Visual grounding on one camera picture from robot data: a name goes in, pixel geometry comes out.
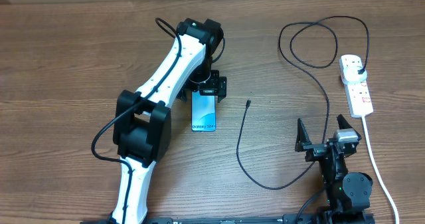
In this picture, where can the white charger plug adapter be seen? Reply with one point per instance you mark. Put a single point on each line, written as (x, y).
(351, 75)

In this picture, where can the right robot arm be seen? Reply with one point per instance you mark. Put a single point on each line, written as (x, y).
(347, 192)

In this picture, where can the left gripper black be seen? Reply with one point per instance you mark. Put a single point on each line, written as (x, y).
(216, 86)

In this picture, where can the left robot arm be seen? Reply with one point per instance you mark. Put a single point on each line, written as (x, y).
(142, 130)

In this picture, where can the white power strip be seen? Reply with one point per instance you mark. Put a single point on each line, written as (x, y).
(358, 95)

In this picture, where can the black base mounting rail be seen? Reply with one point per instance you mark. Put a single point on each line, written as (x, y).
(285, 219)

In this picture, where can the Samsung Galaxy smartphone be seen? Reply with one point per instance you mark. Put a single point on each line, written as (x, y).
(203, 113)

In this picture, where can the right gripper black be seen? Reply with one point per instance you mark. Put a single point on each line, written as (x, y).
(314, 149)

